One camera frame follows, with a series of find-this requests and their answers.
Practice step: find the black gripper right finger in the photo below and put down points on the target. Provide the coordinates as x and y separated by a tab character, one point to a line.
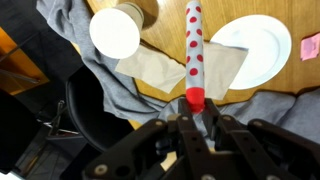
266	150

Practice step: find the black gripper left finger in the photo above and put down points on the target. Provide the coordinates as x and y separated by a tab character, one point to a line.
160	150

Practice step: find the white marker red polka dots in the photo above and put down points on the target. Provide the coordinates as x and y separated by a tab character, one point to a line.
195	50

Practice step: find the white paper cup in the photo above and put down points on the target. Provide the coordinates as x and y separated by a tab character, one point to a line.
115	33

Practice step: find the grey fabric cloth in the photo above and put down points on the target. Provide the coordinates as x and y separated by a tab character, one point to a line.
116	90

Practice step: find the black curved-back chair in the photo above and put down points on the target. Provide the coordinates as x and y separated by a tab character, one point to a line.
86	113

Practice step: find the brown paper napkin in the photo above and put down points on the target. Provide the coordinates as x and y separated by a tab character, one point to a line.
223	70
150	68

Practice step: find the white round plate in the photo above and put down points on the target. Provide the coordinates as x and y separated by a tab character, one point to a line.
263	46

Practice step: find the pink sticky note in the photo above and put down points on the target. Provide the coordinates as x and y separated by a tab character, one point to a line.
310	46

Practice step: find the orange wooden box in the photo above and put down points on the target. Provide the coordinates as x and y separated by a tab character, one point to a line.
13	60

